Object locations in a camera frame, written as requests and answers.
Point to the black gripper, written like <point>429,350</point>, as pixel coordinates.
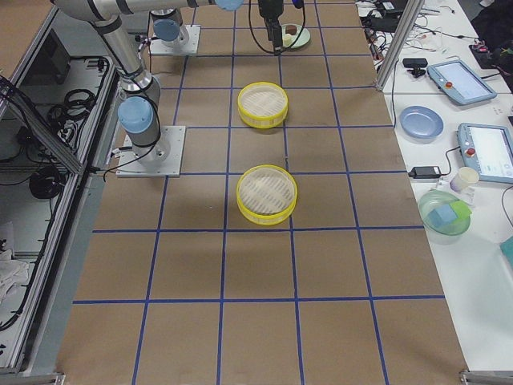
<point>268,8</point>

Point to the brown steamed bun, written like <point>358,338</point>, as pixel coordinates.
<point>290,29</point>

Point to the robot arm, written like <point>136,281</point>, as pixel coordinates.
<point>104,17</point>
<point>174,16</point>

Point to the light green plate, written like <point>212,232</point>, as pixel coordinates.
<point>300,39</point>

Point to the black webcam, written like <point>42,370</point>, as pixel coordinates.
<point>415,66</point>

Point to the blue plate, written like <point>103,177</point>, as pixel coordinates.
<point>421,124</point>

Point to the far teach pendant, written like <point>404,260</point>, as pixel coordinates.
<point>456,80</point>

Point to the teach pendant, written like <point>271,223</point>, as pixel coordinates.
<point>488,150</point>
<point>456,80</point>

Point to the black power adapter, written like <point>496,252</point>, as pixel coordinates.
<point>426,172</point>

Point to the white paper cup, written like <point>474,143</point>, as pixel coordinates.
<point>464,178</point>

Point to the near teach pendant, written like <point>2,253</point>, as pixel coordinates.
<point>488,150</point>

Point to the blue sponge block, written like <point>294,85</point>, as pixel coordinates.
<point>440,217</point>

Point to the clear green glass bowl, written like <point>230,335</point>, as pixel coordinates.
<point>449,234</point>

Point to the green sponge block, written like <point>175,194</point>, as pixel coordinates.
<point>460,209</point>

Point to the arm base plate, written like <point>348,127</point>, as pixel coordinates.
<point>164,159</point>
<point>174,40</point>

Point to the aluminium frame post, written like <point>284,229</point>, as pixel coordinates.
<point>405,26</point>

